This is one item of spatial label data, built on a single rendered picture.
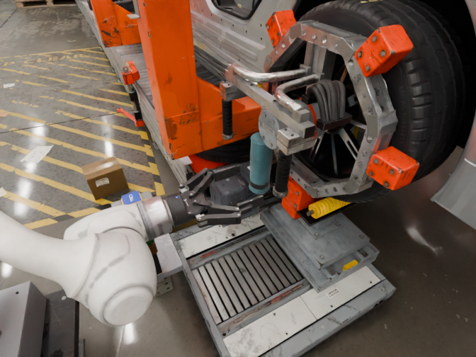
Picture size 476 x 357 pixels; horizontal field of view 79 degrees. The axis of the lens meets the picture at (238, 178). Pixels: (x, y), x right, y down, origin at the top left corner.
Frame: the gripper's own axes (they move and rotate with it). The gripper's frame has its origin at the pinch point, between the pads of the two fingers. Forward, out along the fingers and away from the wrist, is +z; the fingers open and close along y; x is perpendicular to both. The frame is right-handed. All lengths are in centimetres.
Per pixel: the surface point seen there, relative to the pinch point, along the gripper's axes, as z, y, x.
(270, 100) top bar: 13.9, -11.8, 15.0
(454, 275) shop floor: 106, 30, -83
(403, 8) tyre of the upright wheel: 52, -9, 34
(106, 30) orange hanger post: 0, -253, -18
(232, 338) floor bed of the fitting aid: -8, 6, -75
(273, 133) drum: 17.9, -14.2, 2.4
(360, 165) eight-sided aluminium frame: 33.4, 7.4, -0.6
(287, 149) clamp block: 10.5, 2.1, 8.9
